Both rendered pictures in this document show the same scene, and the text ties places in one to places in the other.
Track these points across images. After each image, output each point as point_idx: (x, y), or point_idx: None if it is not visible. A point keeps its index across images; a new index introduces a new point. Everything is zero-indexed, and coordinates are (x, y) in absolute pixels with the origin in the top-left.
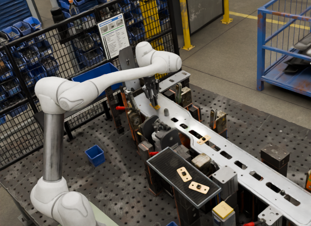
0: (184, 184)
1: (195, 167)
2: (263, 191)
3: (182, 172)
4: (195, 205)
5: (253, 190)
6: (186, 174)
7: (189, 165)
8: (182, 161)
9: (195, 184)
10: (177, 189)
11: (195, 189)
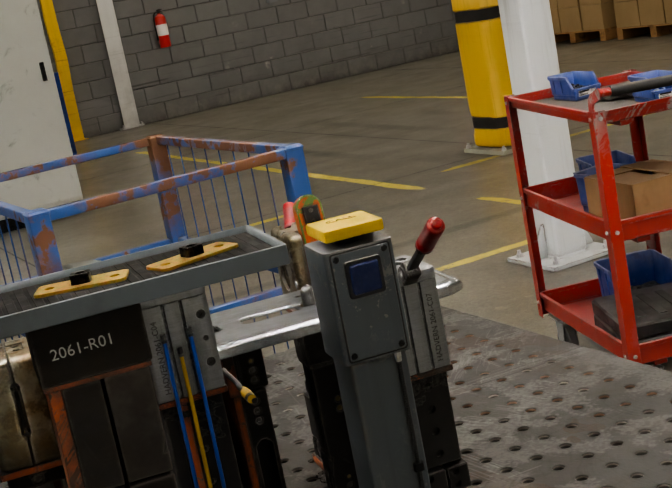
0: (136, 279)
1: (20, 377)
2: (266, 326)
3: (74, 275)
4: (277, 251)
5: (249, 335)
6: (92, 278)
7: (48, 282)
8: (4, 295)
9: (170, 259)
10: (148, 279)
11: (193, 258)
